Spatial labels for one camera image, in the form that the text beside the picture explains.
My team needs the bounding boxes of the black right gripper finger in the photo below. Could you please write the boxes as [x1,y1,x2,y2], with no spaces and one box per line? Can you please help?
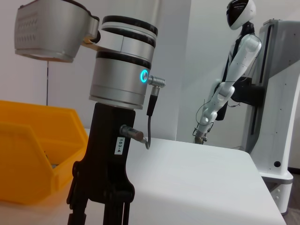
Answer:
[67,174,89,225]
[103,201,131,225]

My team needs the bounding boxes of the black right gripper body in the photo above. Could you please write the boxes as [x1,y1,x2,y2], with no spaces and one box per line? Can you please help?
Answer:
[72,102,136,204]

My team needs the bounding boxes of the yellow plastic bin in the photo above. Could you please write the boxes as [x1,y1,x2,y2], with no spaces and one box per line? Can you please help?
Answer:
[0,100,90,205]

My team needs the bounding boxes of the white lift column stand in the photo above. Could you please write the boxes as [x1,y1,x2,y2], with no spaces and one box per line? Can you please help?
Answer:
[241,20,300,215]

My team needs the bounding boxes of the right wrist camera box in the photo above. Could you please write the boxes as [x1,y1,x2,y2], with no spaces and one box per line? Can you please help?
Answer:
[14,0,101,63]

